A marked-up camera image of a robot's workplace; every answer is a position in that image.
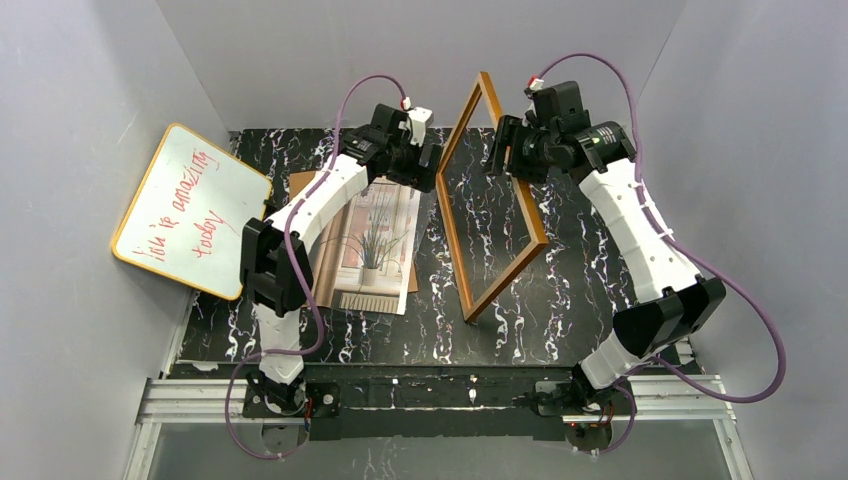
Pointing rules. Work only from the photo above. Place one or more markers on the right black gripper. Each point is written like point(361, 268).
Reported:
point(505, 145)

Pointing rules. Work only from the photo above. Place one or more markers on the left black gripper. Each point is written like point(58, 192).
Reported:
point(428, 165)

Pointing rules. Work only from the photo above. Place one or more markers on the wooden picture frame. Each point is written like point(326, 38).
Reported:
point(493, 227)

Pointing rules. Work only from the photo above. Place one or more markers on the plant photo print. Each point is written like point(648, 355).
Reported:
point(363, 258)

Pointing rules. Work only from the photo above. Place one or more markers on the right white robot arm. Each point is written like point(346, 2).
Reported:
point(674, 299)

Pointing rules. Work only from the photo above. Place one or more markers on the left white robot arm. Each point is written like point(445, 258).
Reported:
point(275, 270)

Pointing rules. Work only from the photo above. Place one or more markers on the brown cardboard backing board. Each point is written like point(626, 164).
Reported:
point(299, 180)

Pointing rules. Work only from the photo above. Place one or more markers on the whiteboard with red writing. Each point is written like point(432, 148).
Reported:
point(186, 219)

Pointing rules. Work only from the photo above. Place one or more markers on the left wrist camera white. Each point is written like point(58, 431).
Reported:
point(418, 119)

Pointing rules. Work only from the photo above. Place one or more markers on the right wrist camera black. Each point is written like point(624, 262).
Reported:
point(562, 101)

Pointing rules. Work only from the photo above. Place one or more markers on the aluminium rail base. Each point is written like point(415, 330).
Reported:
point(364, 401)

